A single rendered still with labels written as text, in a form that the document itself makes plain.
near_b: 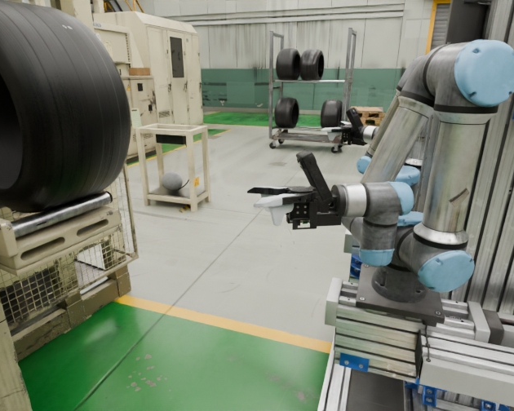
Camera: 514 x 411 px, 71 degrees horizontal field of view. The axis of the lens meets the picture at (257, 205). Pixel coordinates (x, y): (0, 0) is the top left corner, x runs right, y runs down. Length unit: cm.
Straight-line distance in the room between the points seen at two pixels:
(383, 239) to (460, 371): 40
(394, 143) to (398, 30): 1107
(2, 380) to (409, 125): 135
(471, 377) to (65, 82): 123
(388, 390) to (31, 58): 152
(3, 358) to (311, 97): 1136
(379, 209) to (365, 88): 1110
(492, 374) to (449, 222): 40
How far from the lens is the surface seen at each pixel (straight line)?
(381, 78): 1184
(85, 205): 127
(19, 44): 109
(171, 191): 388
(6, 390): 146
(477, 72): 80
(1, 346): 137
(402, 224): 101
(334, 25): 1210
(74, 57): 112
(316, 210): 76
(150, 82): 625
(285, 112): 639
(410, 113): 94
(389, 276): 108
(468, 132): 85
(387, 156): 93
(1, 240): 114
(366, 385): 156
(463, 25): 121
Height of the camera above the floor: 131
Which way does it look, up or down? 20 degrees down
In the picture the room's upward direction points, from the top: straight up
